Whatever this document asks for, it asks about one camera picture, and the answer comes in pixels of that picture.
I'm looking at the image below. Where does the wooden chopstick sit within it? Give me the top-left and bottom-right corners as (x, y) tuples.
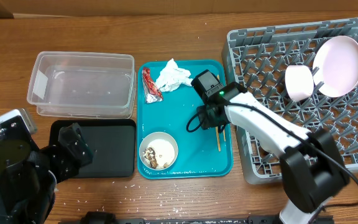
(215, 127), (221, 152)
(217, 75), (226, 142)

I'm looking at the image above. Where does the red foil wrapper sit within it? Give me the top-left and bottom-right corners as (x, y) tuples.
(142, 67), (163, 103)

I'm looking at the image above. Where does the small pink bowl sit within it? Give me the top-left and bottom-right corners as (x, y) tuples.
(285, 65), (314, 102)

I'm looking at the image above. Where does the large white plate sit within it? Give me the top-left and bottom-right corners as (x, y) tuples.
(313, 35), (358, 98)

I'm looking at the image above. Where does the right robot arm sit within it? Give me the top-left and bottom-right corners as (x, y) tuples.
(192, 82), (350, 223)

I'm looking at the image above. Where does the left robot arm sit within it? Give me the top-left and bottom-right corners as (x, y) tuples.
(0, 116), (93, 223)

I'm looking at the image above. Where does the grey dishwasher rack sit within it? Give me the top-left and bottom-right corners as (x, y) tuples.
(222, 18), (358, 173)

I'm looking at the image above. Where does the black plastic tray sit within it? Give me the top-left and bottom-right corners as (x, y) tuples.
(49, 119), (136, 179)

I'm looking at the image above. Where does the teal serving tray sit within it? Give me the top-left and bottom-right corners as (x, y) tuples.
(137, 77), (234, 179)

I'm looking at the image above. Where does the crumpled white napkin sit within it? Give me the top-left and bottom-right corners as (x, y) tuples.
(155, 58), (193, 92)

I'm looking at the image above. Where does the grey bowl with rice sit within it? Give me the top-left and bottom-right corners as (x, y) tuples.
(139, 132), (178, 171)

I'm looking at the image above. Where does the clear plastic bin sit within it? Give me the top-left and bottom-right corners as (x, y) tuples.
(27, 51), (136, 119)

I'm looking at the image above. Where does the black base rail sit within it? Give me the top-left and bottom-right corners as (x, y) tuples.
(57, 211), (335, 224)

